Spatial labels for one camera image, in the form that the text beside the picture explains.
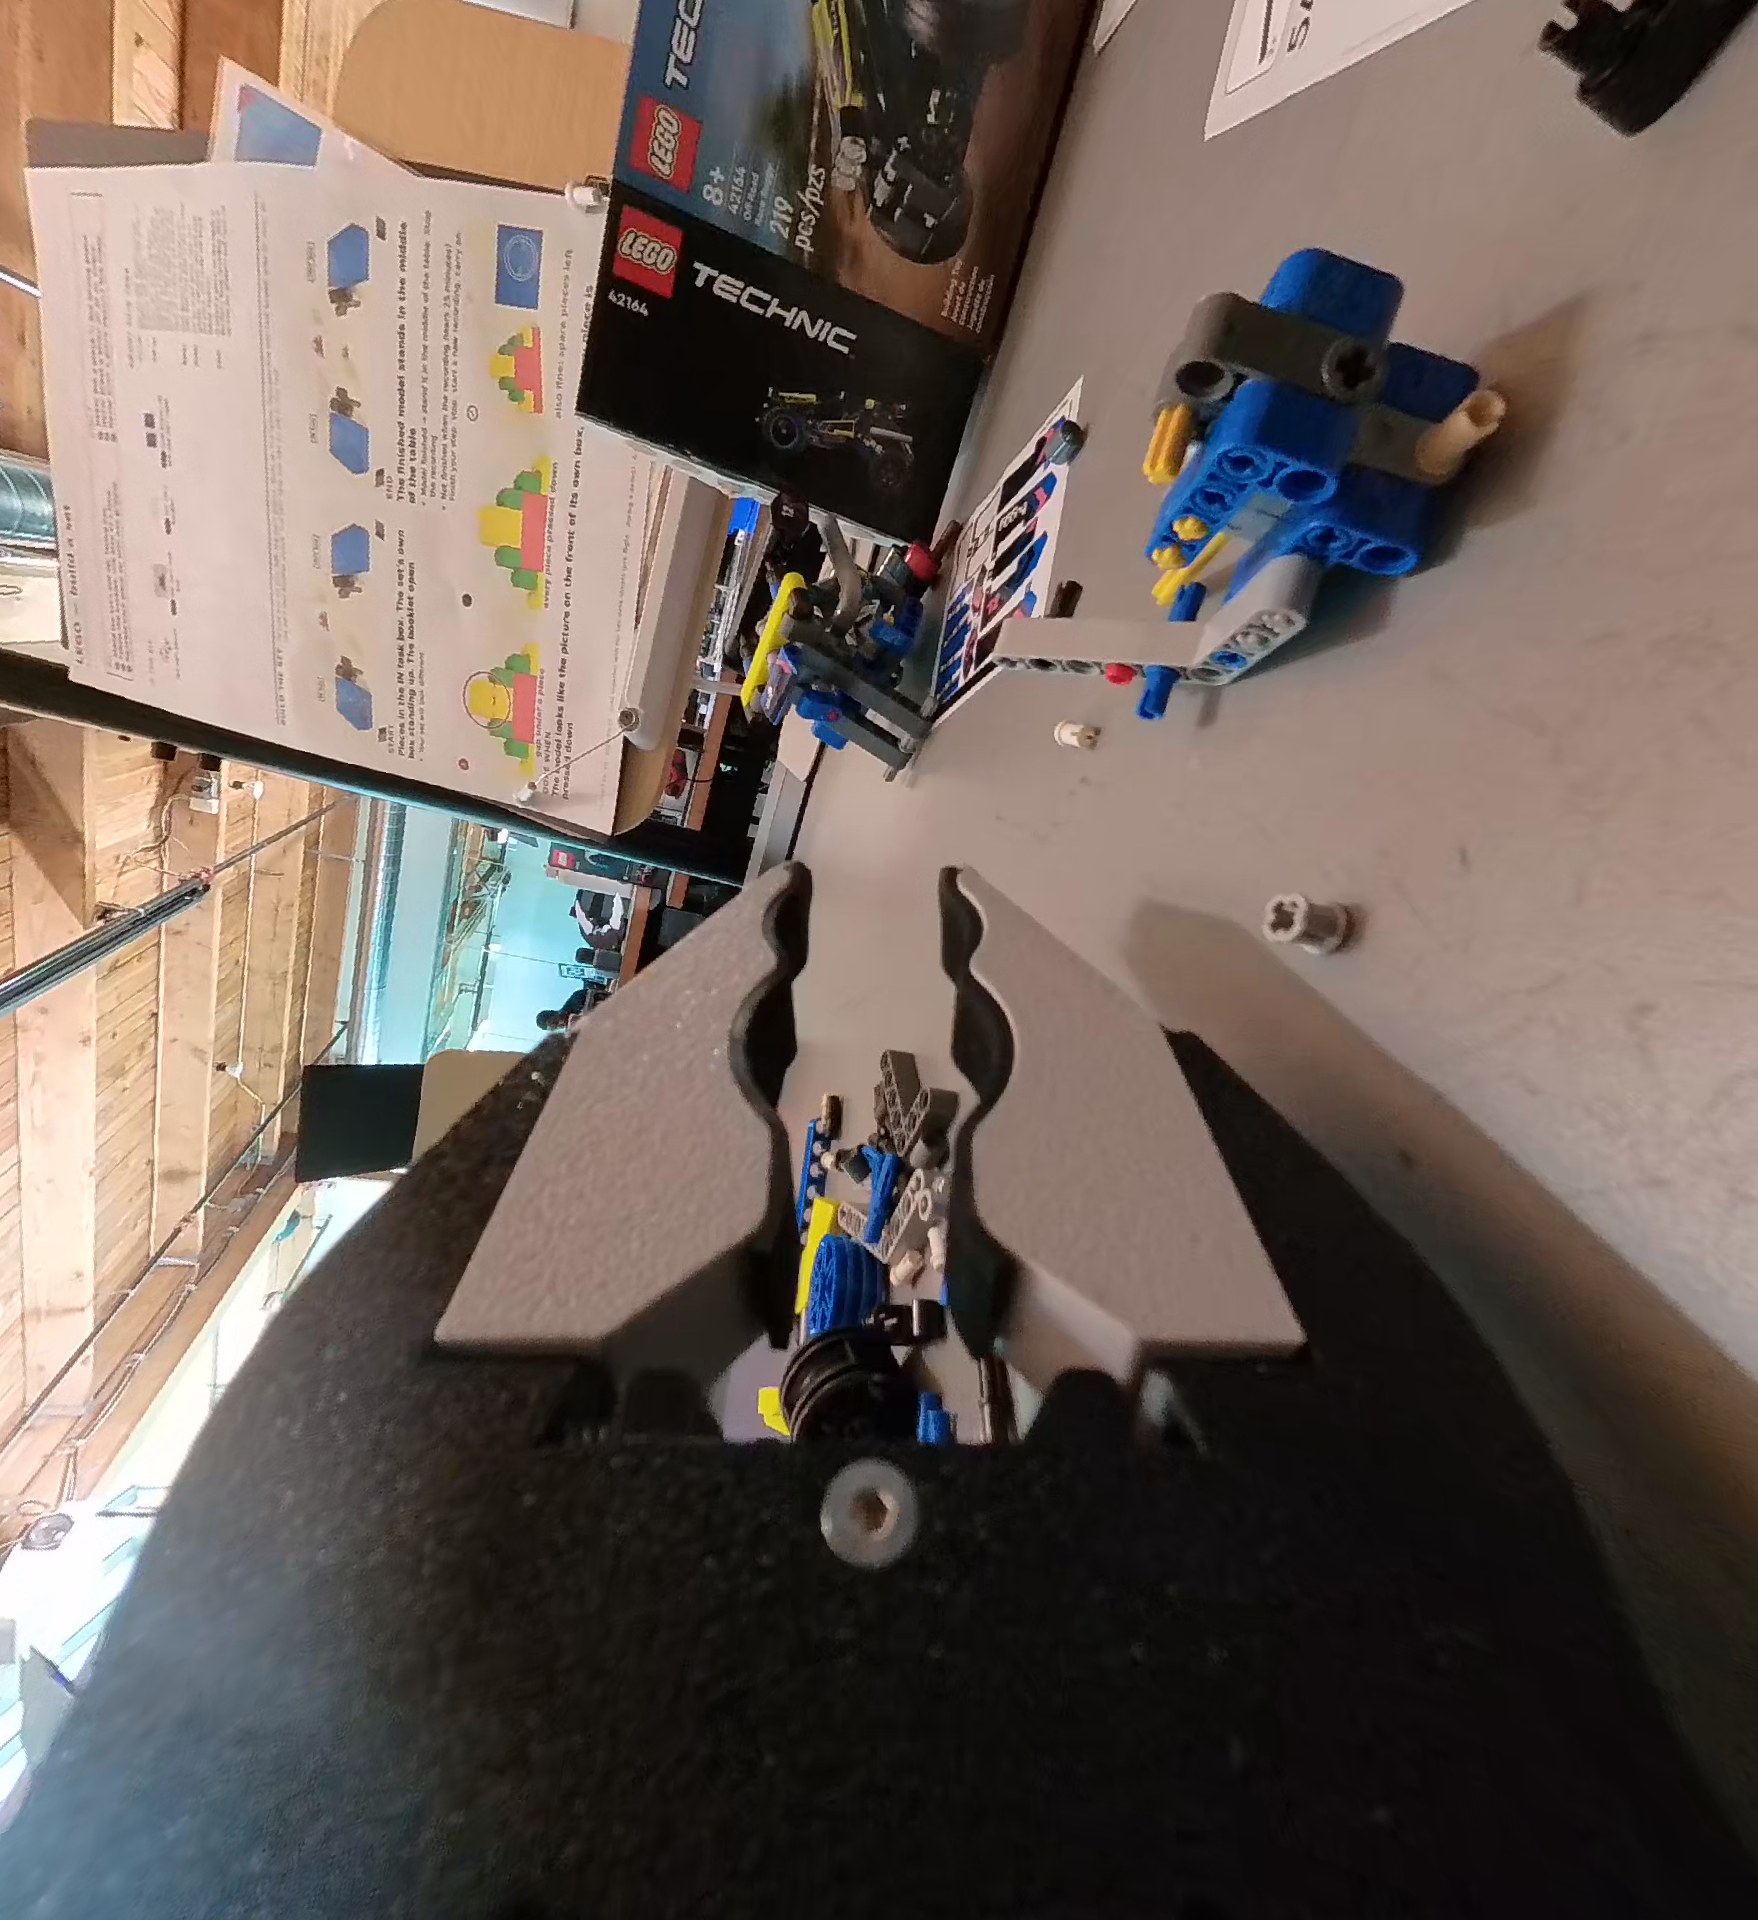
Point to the small dark lego pin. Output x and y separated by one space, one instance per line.
1064 442

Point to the small light grey lego bush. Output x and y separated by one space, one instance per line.
1307 925

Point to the black lego set box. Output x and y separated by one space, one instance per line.
788 301

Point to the small blue lego assembly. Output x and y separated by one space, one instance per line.
1299 450

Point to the brown cardboard sheet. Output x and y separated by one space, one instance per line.
505 74

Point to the black metal post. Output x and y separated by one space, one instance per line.
294 750

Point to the pile of loose lego pieces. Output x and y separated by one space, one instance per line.
880 1185

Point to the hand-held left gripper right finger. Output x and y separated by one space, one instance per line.
1120 1200

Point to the lego sticker sheet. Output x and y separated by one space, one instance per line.
1006 569

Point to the paper instruction poster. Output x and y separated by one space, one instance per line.
340 450

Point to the blue lego vehicle chassis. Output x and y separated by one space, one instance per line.
850 646

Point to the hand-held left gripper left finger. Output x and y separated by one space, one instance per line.
624 1200

